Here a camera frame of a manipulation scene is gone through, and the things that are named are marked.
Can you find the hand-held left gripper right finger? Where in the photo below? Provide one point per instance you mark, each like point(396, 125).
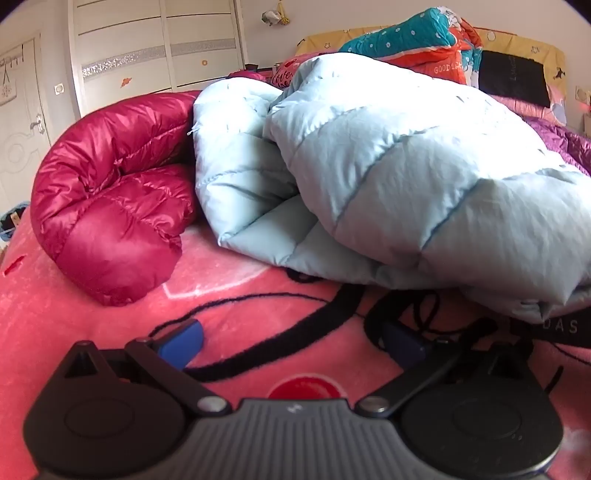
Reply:
point(406, 348)

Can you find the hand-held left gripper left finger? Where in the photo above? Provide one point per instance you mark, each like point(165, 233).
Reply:
point(182, 346)

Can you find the light blue down jacket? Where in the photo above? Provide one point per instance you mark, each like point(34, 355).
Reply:
point(369, 161)

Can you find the pink heart printed blanket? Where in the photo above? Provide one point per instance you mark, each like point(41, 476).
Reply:
point(277, 286)

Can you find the red down jacket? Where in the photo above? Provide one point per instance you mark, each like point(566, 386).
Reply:
point(115, 221)

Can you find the purple down jacket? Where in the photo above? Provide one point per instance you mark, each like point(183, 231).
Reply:
point(568, 143)

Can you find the white door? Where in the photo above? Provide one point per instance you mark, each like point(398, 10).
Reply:
point(18, 138)

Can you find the pink folded heart blanket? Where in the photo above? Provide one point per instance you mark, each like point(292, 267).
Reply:
point(284, 76)

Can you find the black folded cloth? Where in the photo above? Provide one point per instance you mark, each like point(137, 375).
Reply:
point(512, 78)

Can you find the teal and orange folded quilt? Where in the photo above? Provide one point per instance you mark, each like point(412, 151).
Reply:
point(406, 37)

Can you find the white wardrobe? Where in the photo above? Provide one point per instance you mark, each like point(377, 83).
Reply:
point(138, 37)

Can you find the yellow headboard cover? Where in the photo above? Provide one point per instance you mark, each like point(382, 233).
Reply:
point(508, 41)

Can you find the white wall socket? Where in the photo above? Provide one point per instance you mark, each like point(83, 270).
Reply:
point(582, 94)

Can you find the hanging wall ornament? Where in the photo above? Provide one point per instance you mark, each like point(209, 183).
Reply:
point(272, 16)

